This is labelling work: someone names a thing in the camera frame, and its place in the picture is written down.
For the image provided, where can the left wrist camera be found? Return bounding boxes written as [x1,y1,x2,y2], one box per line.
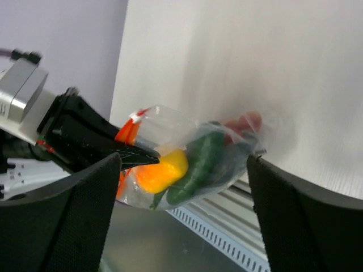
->
[1,48,55,145]

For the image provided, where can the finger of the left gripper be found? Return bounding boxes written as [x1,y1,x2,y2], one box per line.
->
[36,88,160,173]

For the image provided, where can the green chili pepper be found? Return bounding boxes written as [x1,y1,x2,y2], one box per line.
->
[150,121,225,210]

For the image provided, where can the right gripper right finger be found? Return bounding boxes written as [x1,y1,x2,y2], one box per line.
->
[247,155,362,271]

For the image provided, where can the clear orange zip top bag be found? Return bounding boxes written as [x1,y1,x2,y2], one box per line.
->
[115,105,265,210]

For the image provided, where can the white slotted cable duct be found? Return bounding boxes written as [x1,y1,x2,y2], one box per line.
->
[168,207,270,272]

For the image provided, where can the red cherry tomato bunch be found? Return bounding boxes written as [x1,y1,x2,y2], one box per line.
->
[222,111,262,138]

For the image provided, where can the yellow bell pepper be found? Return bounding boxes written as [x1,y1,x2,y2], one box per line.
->
[133,149,188,194]

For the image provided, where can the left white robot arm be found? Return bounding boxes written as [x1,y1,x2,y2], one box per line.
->
[1,87,160,201]

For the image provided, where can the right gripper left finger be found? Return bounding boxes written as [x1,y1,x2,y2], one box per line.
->
[1,154,121,271]

